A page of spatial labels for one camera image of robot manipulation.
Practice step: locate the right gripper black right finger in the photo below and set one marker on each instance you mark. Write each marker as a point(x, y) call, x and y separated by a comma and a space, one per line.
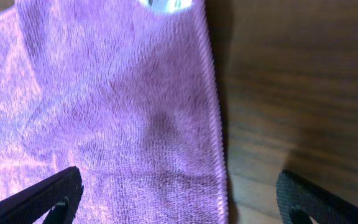
point(301, 201)

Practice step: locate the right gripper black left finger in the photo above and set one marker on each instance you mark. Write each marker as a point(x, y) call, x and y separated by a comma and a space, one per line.
point(57, 196)

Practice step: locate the purple microfiber cloth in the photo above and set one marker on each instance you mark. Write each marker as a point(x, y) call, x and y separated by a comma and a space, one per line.
point(125, 93)

